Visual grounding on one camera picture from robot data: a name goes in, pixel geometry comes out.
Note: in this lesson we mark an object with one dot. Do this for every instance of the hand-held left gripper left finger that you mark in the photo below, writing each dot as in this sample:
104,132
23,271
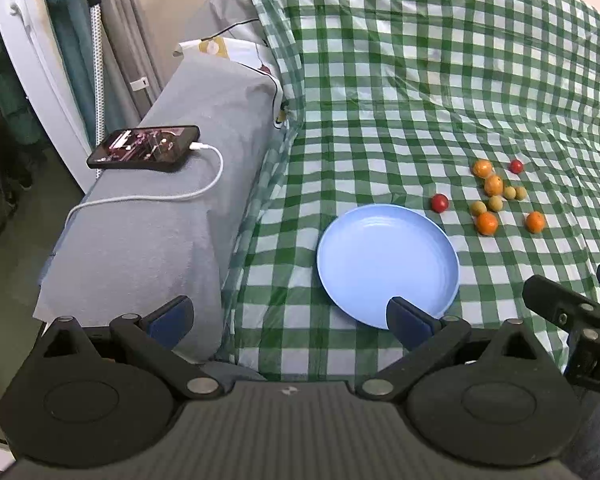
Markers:
172,321

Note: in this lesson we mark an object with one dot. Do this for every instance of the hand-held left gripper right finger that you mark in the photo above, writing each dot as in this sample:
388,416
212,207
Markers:
405,322

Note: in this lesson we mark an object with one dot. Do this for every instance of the light blue plate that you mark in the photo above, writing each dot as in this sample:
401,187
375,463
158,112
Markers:
380,260

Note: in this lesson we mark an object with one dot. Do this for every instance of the small orange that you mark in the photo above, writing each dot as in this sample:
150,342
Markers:
534,222
493,186
487,223
482,168

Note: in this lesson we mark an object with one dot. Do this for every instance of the small yellow-green fruit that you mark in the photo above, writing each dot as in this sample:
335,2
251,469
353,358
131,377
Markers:
495,203
478,208
521,193
509,192

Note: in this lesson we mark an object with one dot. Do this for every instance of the small red fruit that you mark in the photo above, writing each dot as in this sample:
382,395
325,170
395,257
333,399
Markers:
516,166
439,202

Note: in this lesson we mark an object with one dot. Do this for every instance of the grey cloth cover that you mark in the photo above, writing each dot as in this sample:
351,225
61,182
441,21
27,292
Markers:
155,260

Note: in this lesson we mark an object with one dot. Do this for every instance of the black smartphone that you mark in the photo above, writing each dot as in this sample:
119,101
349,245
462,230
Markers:
145,147

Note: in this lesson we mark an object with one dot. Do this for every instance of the green checked cloth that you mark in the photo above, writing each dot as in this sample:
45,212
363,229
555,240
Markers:
380,85

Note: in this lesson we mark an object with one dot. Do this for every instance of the white dotted pole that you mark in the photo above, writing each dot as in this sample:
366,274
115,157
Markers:
98,85

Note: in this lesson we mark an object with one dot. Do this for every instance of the white patterned pillow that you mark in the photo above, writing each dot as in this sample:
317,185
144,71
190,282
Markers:
240,52

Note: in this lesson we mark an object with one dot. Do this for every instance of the grey curtain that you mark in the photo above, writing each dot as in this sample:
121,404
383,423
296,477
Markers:
130,35

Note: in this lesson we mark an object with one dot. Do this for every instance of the teal curtain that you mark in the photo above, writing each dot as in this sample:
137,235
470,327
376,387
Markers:
72,35

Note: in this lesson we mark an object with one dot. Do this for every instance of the white door frame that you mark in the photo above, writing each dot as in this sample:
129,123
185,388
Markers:
35,60

